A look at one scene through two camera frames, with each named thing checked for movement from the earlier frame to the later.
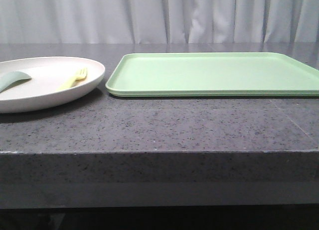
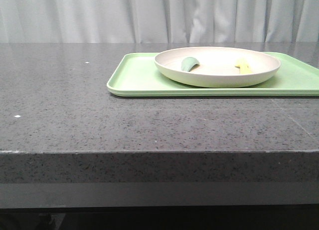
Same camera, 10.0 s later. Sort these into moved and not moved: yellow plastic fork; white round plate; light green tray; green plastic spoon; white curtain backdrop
Moved: white round plate; green plastic spoon; yellow plastic fork
Not moved: light green tray; white curtain backdrop
